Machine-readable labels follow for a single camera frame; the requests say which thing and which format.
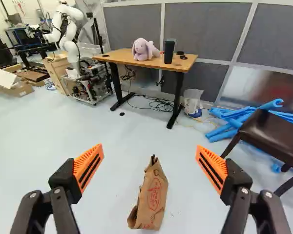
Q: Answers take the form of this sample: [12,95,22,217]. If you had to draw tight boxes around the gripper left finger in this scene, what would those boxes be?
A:
[9,143,105,234]

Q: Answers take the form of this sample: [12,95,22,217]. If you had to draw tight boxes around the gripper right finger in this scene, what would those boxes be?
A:
[195,145,292,234]

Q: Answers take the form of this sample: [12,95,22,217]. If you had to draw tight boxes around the brown paper bag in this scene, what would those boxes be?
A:
[126,154,169,231]

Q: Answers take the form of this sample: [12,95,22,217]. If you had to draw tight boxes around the white plastic bag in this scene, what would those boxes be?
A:
[183,89,205,119]

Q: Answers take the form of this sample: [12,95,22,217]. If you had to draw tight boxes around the dark brown wooden stool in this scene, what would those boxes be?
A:
[220,108,293,197]

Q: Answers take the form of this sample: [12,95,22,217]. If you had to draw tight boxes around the flat cardboard box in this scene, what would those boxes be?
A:
[0,65,35,98]

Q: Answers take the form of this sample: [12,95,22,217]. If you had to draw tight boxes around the white robot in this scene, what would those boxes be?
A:
[42,2,114,106]

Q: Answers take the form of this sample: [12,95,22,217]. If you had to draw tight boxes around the wooden table with black legs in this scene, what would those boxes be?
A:
[92,48,199,130]

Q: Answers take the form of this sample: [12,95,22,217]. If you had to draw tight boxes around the black cylindrical speaker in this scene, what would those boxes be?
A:
[164,40,175,65]

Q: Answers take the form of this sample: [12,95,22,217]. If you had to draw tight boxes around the purple plush bunny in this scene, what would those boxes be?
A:
[132,38,161,61]

